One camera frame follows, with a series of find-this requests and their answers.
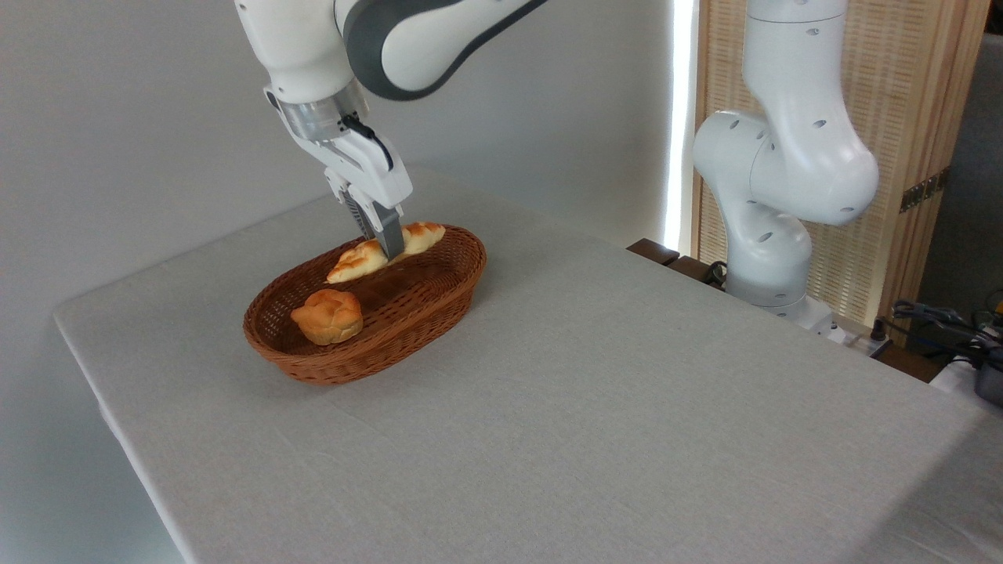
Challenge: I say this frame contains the brown oval wicker basket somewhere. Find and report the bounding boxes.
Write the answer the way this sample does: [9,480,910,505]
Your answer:
[243,224,487,386]

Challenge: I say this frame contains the round orange bread bun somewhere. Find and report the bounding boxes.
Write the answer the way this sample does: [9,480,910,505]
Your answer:
[291,288,364,346]

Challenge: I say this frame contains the grey tablecloth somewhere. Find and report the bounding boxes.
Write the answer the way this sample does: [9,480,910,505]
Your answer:
[53,164,1003,564]

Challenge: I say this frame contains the white power strip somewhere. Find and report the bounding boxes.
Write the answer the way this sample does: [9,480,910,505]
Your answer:
[827,323,894,358]

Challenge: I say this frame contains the wooden folding screen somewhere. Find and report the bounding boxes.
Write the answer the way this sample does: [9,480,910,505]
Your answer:
[693,0,992,345]

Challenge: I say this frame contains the long braided bread loaf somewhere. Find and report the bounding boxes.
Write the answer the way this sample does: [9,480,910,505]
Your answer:
[326,222,447,284]

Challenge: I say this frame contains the metal screen hinge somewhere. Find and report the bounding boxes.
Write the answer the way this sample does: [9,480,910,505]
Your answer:
[900,168,951,214]

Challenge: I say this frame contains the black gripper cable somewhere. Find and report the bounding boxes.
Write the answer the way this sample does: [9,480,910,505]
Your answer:
[339,114,395,172]

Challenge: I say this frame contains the tangle of black cables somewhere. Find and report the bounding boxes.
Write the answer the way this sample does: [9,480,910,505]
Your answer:
[892,299,1003,369]

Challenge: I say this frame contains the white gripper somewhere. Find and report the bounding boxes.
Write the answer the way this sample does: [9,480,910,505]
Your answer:
[265,90,415,260]

